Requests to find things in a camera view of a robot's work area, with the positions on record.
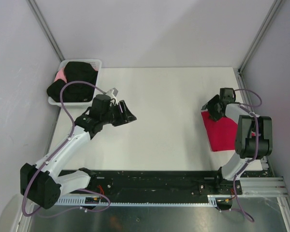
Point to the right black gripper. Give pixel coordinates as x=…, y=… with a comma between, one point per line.
x=209, y=105

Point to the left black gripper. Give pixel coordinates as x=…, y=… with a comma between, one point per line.
x=126, y=117

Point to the red t shirt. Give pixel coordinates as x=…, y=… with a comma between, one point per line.
x=226, y=134

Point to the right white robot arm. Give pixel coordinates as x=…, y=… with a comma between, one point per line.
x=261, y=145

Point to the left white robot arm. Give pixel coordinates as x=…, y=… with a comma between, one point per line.
x=42, y=182

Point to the white plastic basket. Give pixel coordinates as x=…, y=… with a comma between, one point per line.
x=96, y=65

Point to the black t shirt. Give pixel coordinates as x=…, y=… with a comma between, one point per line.
x=78, y=72

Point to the pink t shirt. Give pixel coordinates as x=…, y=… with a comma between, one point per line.
x=60, y=75

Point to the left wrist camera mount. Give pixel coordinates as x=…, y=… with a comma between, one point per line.
x=112, y=93

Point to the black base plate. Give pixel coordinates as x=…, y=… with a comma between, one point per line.
x=161, y=186

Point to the grey slotted cable duct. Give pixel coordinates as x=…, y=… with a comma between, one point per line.
x=78, y=200

